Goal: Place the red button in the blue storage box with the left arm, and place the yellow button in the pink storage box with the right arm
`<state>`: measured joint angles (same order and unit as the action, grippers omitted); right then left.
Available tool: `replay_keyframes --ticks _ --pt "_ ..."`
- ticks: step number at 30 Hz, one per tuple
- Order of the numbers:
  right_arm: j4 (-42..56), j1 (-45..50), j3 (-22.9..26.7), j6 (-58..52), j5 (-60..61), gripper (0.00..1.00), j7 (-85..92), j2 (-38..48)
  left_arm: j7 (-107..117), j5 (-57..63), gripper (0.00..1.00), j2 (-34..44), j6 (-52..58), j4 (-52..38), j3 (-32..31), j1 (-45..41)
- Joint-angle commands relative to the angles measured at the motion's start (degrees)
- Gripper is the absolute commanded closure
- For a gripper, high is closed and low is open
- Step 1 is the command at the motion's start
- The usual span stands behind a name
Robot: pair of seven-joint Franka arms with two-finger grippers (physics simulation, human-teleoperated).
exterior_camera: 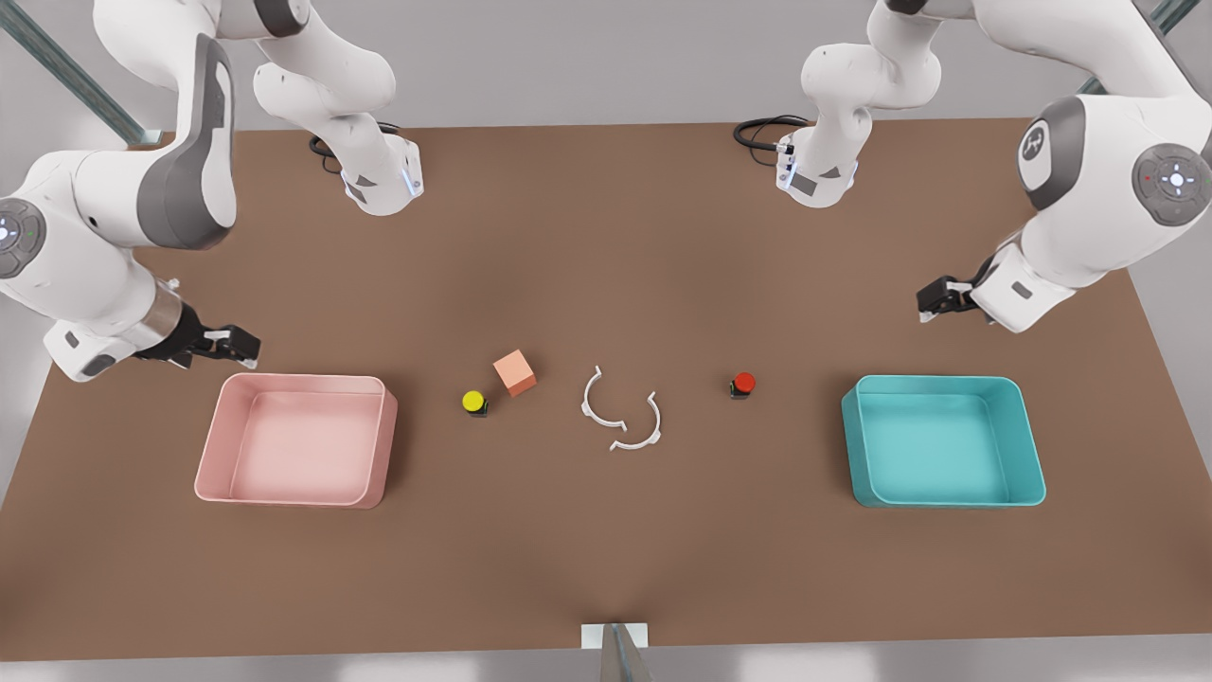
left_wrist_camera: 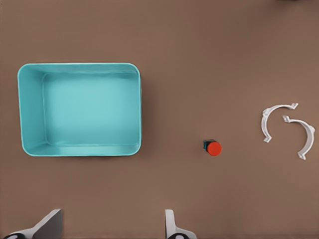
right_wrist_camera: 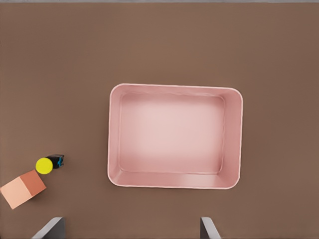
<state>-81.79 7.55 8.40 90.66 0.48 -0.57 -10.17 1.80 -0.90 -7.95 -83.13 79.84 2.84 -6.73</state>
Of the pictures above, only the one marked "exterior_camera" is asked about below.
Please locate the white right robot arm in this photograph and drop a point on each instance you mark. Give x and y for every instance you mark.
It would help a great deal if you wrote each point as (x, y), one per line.
(85, 237)

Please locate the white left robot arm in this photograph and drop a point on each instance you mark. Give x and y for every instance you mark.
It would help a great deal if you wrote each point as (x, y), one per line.
(1098, 189)

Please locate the pink storage box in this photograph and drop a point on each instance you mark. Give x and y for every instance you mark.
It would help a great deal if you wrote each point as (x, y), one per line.
(298, 445)

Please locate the blue storage box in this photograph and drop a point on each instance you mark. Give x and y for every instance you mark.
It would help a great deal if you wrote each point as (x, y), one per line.
(947, 445)

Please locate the red button on black base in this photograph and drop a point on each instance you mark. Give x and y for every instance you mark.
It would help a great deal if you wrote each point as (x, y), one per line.
(743, 384)

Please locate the yellow button on black base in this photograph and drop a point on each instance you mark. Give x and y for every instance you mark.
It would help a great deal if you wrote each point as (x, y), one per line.
(473, 402)

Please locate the orange cube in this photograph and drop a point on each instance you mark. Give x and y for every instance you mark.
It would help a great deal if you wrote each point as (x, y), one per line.
(514, 371)

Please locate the white curved plastic clip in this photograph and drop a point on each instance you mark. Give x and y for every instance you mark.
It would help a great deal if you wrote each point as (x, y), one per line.
(587, 398)
(653, 421)

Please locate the silver frame post with foot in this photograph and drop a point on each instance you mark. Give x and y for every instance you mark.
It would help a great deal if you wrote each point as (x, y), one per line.
(620, 654)

